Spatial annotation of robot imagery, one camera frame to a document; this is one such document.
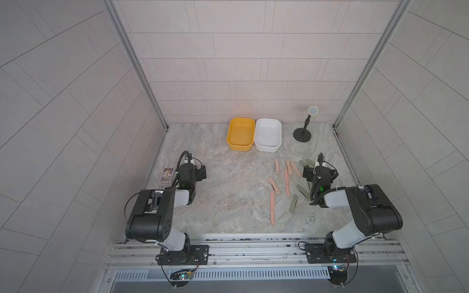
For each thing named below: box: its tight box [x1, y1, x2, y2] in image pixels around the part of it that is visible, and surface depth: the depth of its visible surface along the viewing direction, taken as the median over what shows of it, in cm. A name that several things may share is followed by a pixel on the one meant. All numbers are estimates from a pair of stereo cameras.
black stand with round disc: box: [293, 105, 320, 143], surface depth 111 cm
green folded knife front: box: [289, 194, 299, 215], surface depth 87 cm
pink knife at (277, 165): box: [274, 157, 280, 174], surface depth 100 cm
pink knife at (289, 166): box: [285, 159, 293, 176], surface depth 98 cm
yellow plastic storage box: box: [226, 117, 256, 152], surface depth 110 cm
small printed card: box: [159, 167, 175, 183], surface depth 93 cm
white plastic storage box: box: [254, 117, 283, 153], surface depth 112 cm
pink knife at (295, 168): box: [290, 161, 303, 177], surface depth 98 cm
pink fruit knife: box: [268, 177, 281, 194], surface depth 93 cm
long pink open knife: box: [284, 167, 292, 198], surface depth 91 cm
